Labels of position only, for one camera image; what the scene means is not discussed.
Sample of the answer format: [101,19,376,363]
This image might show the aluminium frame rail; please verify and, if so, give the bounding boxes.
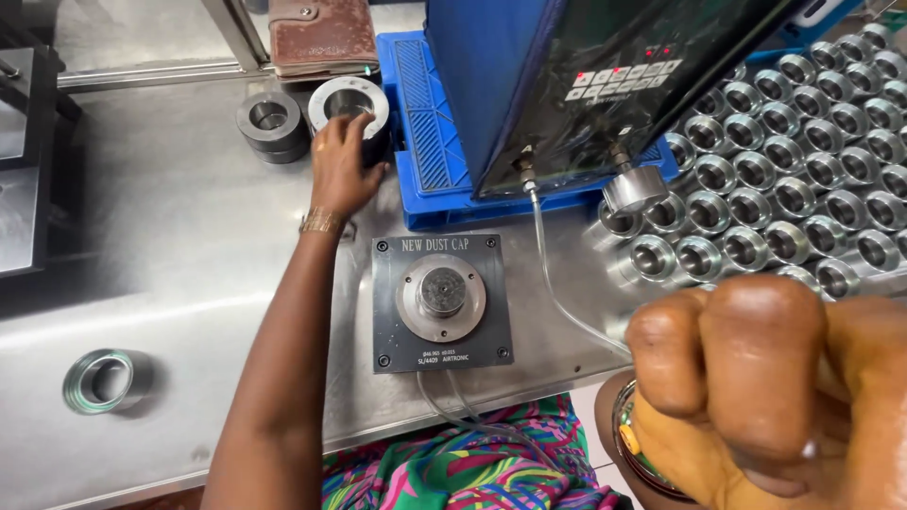
[55,0,276,94]

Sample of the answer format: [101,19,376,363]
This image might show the black machine housing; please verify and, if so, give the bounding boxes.
[0,17,85,281]

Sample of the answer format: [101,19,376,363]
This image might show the steel air plug head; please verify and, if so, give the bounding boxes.
[601,164,671,218]

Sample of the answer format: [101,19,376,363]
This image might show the person's right hand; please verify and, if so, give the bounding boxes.
[626,275,907,510]

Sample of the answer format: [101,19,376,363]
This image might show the blue air gauge unit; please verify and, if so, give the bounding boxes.
[423,0,816,200]

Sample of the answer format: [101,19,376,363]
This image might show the brown leather wallet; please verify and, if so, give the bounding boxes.
[267,0,381,81]

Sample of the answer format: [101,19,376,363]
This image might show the clear hoses under plate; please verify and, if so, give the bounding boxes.
[416,370,564,472]

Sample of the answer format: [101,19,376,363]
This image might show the blue tray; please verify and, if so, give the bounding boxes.
[744,0,869,66]

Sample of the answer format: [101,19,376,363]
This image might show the dark beaded wrist bangles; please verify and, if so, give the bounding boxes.
[611,380,692,502]

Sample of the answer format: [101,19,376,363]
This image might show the shiny-topped steel ring gauge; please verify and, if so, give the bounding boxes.
[308,76,391,169]

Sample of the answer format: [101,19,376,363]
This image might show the person's left hand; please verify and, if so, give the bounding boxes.
[309,112,391,222]

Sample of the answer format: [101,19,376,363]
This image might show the clear air hose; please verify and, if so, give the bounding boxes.
[523,180,633,357]

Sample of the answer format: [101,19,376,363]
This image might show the single steel ring part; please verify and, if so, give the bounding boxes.
[61,348,154,416]

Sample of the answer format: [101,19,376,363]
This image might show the gold wrist bangle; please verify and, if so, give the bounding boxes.
[298,207,349,237]

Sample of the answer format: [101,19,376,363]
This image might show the black gauge fixture plate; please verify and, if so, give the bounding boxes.
[370,233,515,375]

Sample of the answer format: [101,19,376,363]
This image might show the colourful patterned clothing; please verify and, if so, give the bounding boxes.
[321,393,635,510]

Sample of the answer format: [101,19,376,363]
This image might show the group of steel dust caps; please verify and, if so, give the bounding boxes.
[585,21,907,301]

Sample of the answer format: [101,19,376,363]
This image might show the dark steel ring gauge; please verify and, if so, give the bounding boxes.
[235,91,311,165]

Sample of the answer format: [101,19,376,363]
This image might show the blue plastic crate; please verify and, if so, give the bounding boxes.
[375,30,682,232]

